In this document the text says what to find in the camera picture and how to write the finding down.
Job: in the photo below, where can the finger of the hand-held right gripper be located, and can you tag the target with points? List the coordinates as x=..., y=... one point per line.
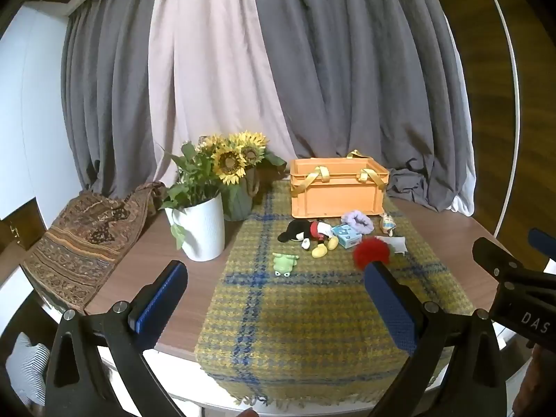
x=543, y=239
x=495, y=256

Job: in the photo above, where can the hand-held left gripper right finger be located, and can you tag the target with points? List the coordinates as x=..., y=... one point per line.
x=391, y=308

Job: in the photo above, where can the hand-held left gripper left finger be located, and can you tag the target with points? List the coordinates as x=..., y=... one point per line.
x=160, y=297

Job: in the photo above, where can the white cloth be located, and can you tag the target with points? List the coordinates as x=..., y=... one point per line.
x=397, y=245

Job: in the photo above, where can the purple scrunchie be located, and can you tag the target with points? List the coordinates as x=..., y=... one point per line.
x=349, y=217

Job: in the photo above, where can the person's right forearm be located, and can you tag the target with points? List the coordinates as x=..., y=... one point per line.
x=536, y=382

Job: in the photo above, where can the red pompom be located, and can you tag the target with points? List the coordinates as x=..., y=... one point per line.
x=369, y=252

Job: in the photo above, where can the white vase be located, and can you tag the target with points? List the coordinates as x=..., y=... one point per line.
x=202, y=230

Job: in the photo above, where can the small blue box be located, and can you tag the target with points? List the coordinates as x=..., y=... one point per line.
x=347, y=236

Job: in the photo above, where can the small printed pouch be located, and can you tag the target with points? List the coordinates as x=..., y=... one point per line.
x=386, y=223

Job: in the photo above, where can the brown patterned cloth bag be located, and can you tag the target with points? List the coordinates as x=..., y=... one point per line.
x=82, y=239

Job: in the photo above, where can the yellow plaid blanket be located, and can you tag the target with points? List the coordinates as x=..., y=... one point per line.
x=295, y=325

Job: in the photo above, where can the green frog toy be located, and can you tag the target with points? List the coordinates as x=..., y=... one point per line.
x=284, y=263

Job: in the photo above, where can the mouse plush toy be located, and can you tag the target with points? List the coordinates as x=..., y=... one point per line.
x=299, y=230

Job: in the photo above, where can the green ribbed vase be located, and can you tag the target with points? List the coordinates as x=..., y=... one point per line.
x=236, y=204

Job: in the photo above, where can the green leafy plant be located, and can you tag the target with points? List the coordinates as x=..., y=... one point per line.
x=191, y=178

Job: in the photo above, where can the striped cloth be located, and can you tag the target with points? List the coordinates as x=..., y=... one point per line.
x=30, y=360

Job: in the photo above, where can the sunflower bouquet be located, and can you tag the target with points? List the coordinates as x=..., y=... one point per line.
x=228, y=163

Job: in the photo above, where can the grey curtain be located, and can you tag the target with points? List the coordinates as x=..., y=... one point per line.
x=108, y=95
x=356, y=74

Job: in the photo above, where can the white cabinet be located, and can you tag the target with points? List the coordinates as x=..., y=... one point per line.
x=26, y=117

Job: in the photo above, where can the pale pink curtain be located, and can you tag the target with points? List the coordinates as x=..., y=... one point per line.
x=208, y=74

